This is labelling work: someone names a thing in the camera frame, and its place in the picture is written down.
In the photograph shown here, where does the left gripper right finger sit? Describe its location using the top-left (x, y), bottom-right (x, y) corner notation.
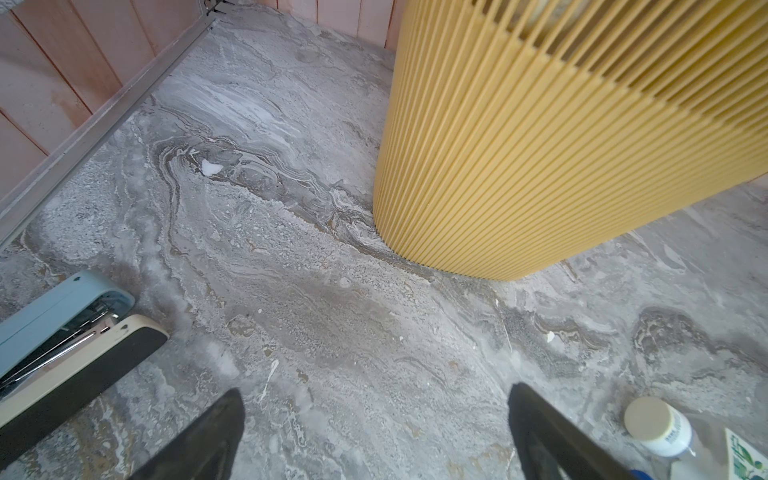
top-left (508, 383), bottom-right (634, 480)

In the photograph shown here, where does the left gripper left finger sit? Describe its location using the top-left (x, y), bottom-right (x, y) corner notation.
top-left (130, 388), bottom-right (245, 479)

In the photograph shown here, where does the lime label bottle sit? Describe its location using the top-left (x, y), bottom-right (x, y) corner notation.
top-left (624, 397), bottom-right (767, 480)

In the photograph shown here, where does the blue label pepsi bottle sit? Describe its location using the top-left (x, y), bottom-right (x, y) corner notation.
top-left (630, 470), bottom-right (653, 480)

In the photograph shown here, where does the yellow ribbed waste bin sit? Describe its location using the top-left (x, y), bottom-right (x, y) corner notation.
top-left (373, 1), bottom-right (767, 280)

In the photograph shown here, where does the blue white stapler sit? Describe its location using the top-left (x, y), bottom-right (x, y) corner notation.
top-left (1, 270), bottom-right (169, 468)

